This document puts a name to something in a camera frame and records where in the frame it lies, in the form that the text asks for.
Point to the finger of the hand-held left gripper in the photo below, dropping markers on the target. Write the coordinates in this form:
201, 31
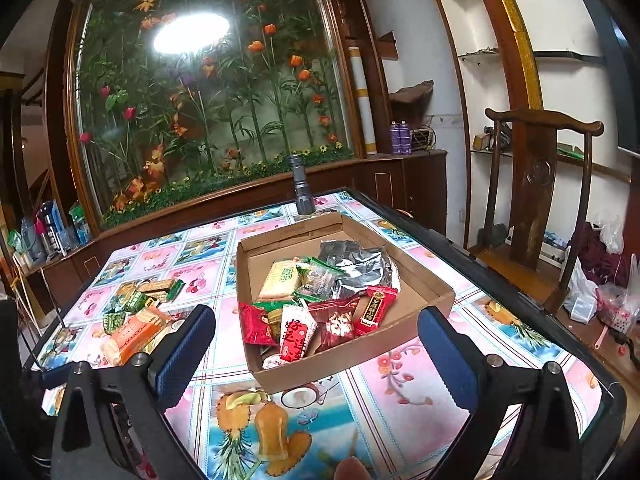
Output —
47, 376

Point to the shallow cardboard box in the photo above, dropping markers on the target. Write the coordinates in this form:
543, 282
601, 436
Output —
402, 310

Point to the green package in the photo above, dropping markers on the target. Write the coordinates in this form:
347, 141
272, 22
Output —
80, 222

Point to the black-framed table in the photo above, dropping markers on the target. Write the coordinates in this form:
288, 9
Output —
575, 357

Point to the small yellow box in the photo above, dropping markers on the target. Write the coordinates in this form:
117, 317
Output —
481, 141

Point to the grey flashlight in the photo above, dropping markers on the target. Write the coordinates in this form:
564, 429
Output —
301, 190

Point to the red packet gold label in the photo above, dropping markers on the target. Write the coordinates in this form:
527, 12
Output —
372, 310

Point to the dark wooden chair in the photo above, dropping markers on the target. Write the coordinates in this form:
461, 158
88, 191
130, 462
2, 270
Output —
537, 185

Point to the bronze vase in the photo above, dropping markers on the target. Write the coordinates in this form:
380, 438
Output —
492, 235

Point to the dark thermos flask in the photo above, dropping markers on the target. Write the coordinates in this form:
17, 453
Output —
47, 232

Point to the translucent plastic bag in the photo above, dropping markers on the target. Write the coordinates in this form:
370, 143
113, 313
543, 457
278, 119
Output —
612, 235

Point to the person's right hand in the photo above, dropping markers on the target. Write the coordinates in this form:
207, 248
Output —
352, 470

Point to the white red-print packet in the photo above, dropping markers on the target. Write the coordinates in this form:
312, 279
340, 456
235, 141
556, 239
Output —
295, 335

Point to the white plastic bag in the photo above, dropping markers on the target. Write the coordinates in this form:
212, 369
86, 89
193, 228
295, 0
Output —
580, 300

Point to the low wooden cabinet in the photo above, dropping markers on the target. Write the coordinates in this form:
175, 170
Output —
380, 185

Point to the pale orange biscuit packet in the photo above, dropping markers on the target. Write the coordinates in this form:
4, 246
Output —
150, 325

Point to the small green pea packet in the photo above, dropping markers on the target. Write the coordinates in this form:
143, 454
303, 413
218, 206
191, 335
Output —
330, 265

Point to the red foil snack packet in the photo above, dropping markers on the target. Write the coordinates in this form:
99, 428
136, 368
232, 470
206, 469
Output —
255, 322

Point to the dark red nut-print packet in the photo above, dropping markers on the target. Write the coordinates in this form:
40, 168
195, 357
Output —
335, 325

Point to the cream wafer green packet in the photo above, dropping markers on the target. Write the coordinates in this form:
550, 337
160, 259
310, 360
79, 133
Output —
162, 287

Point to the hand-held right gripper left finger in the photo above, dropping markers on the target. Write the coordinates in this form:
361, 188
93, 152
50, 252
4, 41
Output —
182, 360

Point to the blue grey kettle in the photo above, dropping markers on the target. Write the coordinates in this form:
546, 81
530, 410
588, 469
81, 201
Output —
30, 245

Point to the dark red cloth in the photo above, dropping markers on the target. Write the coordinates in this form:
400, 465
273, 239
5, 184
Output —
595, 255

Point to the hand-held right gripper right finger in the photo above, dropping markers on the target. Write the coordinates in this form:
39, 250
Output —
450, 367

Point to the printed fruit tablecloth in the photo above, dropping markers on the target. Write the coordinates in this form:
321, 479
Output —
400, 395

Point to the clear plastic bag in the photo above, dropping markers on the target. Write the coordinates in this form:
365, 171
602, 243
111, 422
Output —
617, 305

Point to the green-edged cracker packet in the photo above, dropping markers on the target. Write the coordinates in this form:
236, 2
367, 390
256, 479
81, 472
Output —
280, 280

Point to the small white red packet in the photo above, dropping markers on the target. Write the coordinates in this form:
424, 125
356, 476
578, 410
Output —
272, 361

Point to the glass flower display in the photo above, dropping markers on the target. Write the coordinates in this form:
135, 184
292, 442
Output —
225, 110

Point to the white yellow rolled scroll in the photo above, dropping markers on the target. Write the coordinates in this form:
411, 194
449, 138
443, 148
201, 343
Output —
365, 100

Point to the yellow green snack packet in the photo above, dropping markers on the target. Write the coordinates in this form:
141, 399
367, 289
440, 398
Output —
274, 325

